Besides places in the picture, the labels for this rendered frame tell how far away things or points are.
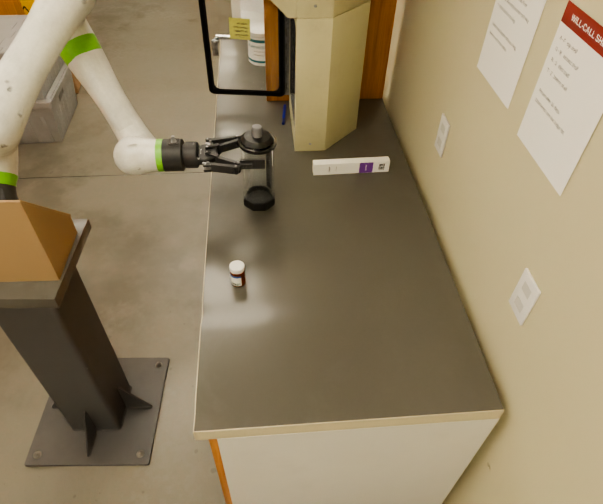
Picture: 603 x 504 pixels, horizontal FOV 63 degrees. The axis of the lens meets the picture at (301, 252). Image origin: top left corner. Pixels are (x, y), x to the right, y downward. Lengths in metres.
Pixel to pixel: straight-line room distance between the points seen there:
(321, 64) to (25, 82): 0.85
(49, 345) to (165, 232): 1.34
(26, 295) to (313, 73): 1.08
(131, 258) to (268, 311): 1.64
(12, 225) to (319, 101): 1.00
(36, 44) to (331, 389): 1.08
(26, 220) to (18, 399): 1.28
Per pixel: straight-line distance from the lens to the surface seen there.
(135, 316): 2.59
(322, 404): 1.17
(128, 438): 2.24
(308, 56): 1.68
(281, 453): 1.28
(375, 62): 2.14
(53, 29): 1.45
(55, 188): 3.49
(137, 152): 1.46
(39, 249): 1.44
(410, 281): 1.42
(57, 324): 1.68
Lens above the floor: 1.98
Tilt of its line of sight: 46 degrees down
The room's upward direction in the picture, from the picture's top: 2 degrees clockwise
